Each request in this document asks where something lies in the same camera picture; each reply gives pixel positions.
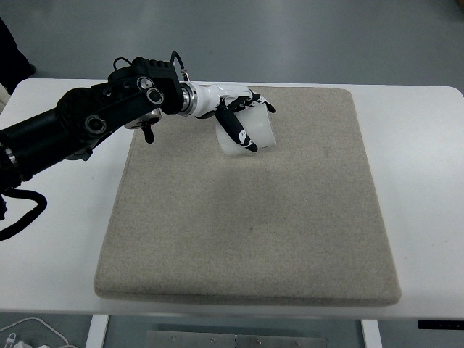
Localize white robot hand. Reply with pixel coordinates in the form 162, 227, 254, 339
181, 82, 276, 152

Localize white ribbed cup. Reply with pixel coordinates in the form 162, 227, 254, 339
215, 104, 276, 156

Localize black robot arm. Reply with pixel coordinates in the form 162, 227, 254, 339
1, 52, 275, 192

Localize beige fabric mat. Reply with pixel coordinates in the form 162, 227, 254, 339
94, 87, 401, 307

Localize person in black clothes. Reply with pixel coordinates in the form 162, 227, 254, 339
1, 20, 36, 94

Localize white table leg left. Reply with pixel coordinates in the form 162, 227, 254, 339
85, 315, 109, 348

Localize white table leg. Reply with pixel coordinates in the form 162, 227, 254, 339
361, 319, 383, 348
85, 315, 109, 348

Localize white table leg right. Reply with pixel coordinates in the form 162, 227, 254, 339
361, 319, 383, 348

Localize black table control panel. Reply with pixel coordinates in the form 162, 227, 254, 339
418, 320, 464, 331

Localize black sleeved cable loop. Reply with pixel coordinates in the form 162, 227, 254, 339
0, 188, 49, 242

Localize metal base plate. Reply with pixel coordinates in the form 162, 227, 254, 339
146, 331, 327, 348

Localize white cable under table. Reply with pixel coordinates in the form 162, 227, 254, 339
0, 316, 73, 348

